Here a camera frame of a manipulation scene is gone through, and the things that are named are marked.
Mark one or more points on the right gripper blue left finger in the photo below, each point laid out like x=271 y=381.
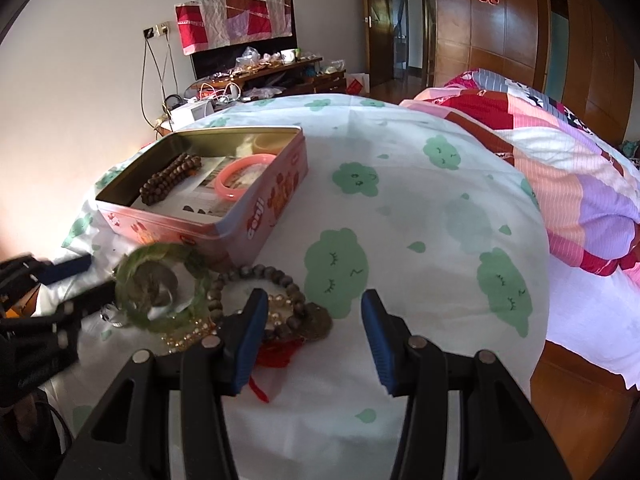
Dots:
x=242 y=335

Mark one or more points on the wall power socket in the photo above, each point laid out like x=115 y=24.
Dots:
x=154 y=31

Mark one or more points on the green jade bangle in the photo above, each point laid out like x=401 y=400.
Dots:
x=162 y=287

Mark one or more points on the wooden door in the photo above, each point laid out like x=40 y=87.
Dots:
x=379 y=40

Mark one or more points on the pink patchwork quilt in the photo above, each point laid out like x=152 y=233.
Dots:
x=588 y=195

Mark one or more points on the white box on cabinet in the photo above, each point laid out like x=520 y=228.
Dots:
x=192 y=111

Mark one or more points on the wooden wardrobe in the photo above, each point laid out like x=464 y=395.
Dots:
x=513 y=38

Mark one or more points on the pink bangle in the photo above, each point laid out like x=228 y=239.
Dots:
x=236 y=178

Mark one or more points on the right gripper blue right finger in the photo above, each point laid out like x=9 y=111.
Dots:
x=387 y=337

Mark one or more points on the white green-patterned bed sheet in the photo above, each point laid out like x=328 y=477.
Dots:
x=414 y=207

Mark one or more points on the television with patchwork cover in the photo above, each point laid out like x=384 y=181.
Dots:
x=214 y=33

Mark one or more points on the wooden TV cabinet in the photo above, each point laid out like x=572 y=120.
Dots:
x=305 y=76

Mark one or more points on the pink metal tin box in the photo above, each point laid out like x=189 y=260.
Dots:
x=166 y=195

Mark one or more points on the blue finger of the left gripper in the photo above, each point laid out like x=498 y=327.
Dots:
x=49 y=272
x=91 y=300

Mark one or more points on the red cord coin charm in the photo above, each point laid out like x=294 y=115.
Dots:
x=275 y=354

